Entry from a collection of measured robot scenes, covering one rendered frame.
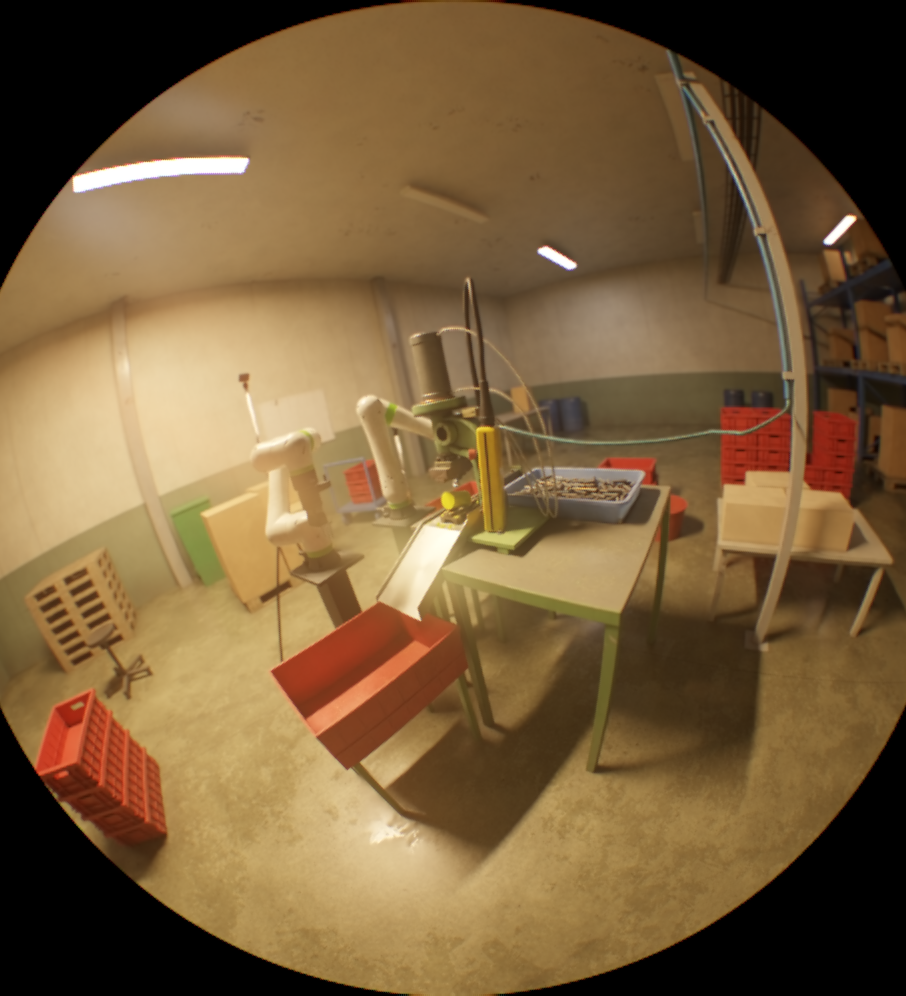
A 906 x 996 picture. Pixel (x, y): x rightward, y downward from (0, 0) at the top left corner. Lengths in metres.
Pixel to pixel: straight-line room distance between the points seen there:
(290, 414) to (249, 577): 3.06
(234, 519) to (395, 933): 3.15
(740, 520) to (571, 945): 2.03
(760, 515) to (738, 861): 1.62
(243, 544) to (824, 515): 4.26
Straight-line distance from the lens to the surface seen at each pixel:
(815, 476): 4.25
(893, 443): 5.93
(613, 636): 0.92
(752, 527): 2.05
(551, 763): 1.66
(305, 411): 5.79
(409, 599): 1.21
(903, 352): 5.61
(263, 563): 3.47
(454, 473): 1.28
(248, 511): 3.35
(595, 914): 1.51
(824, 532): 2.17
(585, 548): 1.12
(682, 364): 9.15
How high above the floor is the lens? 1.50
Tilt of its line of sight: 18 degrees down
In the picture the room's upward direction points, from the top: 12 degrees counter-clockwise
